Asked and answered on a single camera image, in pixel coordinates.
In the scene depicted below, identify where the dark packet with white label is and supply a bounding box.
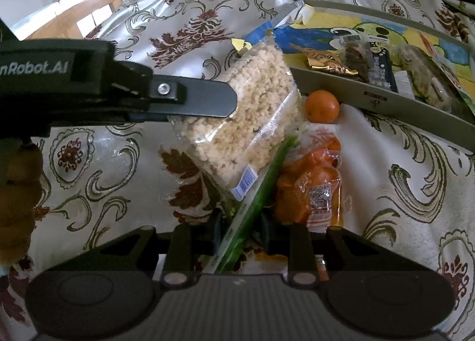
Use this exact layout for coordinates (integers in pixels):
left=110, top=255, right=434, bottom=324
left=336, top=34, right=373, bottom=74

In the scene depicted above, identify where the green sausage stick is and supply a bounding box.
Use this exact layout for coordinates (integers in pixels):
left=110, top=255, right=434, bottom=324
left=213, top=135, right=299, bottom=275

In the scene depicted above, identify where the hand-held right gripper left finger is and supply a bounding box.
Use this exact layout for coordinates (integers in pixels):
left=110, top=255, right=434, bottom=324
left=48, top=210, right=224, bottom=287

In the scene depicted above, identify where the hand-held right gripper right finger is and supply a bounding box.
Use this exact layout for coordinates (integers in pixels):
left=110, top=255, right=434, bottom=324
left=261, top=213, right=432, bottom=287

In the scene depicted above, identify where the small white packet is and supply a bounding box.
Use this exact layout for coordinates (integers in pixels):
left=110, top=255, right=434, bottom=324
left=393, top=71, right=416, bottom=98

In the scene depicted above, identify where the dark blue snack packet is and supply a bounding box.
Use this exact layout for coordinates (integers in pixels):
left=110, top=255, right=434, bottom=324
left=365, top=41, right=398, bottom=94

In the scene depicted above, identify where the orange snack packet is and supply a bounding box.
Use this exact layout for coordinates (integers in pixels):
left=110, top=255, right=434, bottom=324
left=274, top=122, right=344, bottom=234

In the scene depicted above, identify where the person's left hand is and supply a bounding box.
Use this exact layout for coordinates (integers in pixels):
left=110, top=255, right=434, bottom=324
left=0, top=140, right=44, bottom=268

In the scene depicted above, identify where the clear cookie packet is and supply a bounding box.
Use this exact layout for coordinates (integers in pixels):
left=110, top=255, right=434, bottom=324
left=399, top=44, right=457, bottom=108

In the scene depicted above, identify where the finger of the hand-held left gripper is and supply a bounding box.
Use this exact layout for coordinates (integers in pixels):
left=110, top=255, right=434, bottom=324
left=148, top=74, right=238, bottom=119

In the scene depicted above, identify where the grey tray with cartoon lining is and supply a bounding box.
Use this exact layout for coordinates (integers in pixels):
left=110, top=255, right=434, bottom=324
left=275, top=0, right=475, bottom=130

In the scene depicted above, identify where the gold foil snack packet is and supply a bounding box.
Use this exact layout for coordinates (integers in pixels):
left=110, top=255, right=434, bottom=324
left=291, top=43, right=359, bottom=76

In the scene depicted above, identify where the wooden bed rail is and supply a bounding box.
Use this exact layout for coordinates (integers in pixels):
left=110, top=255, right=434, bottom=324
left=26, top=0, right=179, bottom=41

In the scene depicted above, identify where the clear puffed rice cake packet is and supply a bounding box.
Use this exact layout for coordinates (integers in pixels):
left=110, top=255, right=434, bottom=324
left=167, top=31, right=307, bottom=202

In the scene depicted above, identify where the mandarin orange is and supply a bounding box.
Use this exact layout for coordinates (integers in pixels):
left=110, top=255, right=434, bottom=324
left=305, top=89, right=341, bottom=124

